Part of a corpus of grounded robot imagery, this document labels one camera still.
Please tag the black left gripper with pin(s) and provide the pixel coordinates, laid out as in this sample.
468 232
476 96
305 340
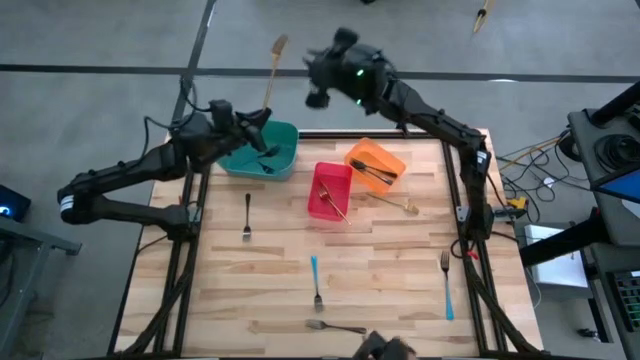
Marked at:
227 137

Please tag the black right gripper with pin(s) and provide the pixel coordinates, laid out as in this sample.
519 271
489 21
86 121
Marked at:
355 75

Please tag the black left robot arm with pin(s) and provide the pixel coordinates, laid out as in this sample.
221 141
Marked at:
135 170

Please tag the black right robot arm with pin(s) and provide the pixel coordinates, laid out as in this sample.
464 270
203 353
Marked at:
435 125

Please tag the teal plastic bin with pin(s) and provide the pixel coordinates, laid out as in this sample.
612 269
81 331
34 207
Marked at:
282 134

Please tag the orange plastic bin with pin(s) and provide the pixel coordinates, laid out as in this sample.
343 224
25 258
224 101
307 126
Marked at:
370 147

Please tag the red plastic bin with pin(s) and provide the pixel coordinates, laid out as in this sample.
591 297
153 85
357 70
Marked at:
340 172

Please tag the dark silver metal fork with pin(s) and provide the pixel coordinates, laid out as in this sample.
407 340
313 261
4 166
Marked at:
314 324

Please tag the yellow black plug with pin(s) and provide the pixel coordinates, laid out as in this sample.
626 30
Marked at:
518 204

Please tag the black device with blue light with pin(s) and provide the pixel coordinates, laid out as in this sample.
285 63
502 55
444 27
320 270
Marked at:
15 200

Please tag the grey metal cart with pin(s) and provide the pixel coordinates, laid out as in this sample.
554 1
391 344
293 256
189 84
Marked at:
30 240

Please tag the grey workstation desk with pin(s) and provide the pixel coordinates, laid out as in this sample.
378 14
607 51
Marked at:
582 150

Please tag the black metal beam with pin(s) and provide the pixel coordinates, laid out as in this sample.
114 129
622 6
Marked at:
560 242

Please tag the white box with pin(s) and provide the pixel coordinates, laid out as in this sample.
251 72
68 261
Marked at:
560 272

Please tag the blue screen panel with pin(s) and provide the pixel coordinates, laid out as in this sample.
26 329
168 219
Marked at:
625 185

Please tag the dark grey side cabinet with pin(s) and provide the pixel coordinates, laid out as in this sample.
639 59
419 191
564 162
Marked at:
605 260

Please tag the small black floor item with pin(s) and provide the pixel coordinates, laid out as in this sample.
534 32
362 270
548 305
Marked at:
586 333

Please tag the keypad with coloured keys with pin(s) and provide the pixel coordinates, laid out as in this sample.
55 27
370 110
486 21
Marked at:
630 300

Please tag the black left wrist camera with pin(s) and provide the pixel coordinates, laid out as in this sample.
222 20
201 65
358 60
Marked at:
221 109

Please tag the black metal table frame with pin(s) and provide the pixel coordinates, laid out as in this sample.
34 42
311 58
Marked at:
350 135

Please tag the grey metal bracket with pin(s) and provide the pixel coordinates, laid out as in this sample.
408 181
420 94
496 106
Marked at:
462 213

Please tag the black metal post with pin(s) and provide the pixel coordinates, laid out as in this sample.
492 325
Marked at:
615 105

